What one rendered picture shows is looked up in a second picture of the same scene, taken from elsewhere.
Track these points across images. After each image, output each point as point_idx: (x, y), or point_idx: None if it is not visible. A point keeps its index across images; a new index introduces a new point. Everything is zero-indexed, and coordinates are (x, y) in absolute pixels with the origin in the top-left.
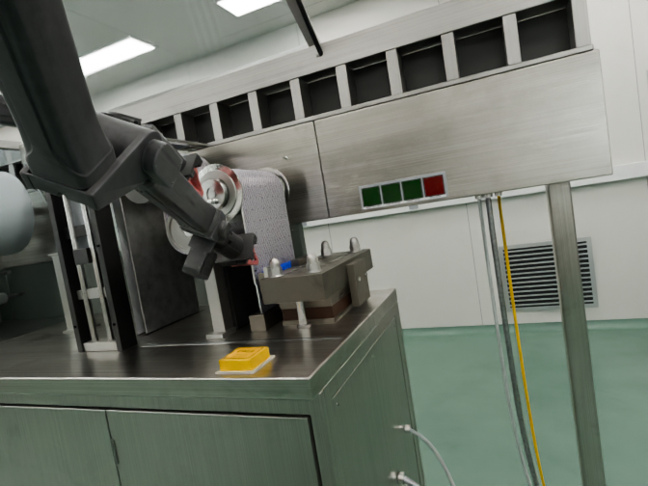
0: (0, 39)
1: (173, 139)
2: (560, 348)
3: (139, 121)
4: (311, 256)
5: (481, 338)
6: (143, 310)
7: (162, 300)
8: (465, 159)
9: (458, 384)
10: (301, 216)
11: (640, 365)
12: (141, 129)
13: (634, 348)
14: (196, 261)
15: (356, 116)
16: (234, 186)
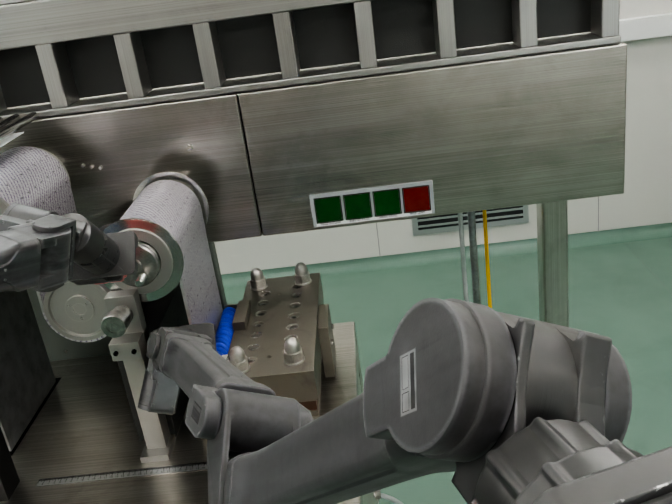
0: (334, 502)
1: (1, 134)
2: (485, 287)
3: (74, 225)
4: (294, 345)
5: (380, 278)
6: (0, 420)
7: (16, 392)
8: (458, 166)
9: (364, 360)
10: (217, 233)
11: (578, 307)
12: (290, 412)
13: (569, 280)
14: (167, 399)
15: (307, 94)
16: (170, 252)
